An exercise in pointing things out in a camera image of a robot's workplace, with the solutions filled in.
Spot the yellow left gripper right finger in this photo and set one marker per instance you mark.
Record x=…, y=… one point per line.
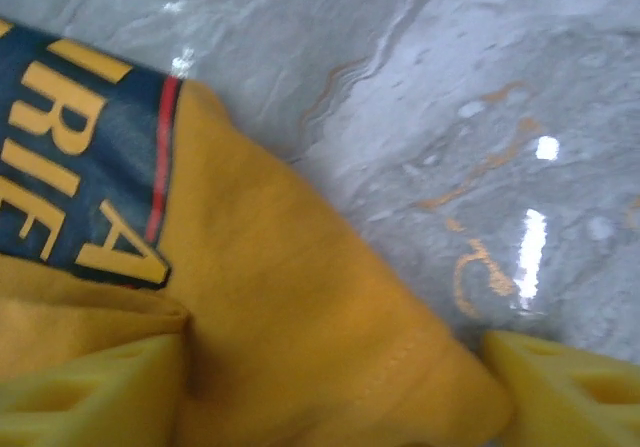
x=575, y=402

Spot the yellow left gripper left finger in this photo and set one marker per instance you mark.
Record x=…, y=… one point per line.
x=85, y=402

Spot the orange t-shirt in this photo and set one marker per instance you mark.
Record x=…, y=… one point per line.
x=280, y=277

